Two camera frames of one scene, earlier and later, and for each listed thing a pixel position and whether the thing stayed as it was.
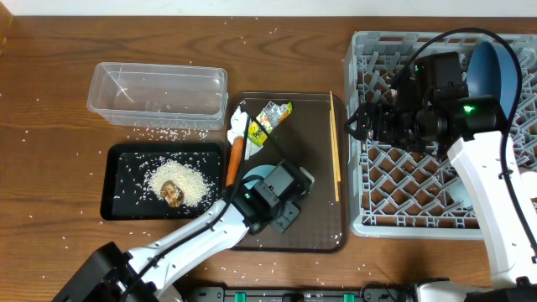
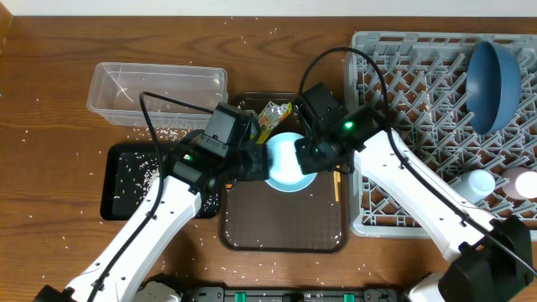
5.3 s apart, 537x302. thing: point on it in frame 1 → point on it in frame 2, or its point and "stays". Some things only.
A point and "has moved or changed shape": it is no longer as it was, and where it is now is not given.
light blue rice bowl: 263,170 has moved or changed shape
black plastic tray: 159,181 stays
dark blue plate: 492,71 stays
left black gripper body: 303,184 → 258,162
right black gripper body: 378,127 → 305,157
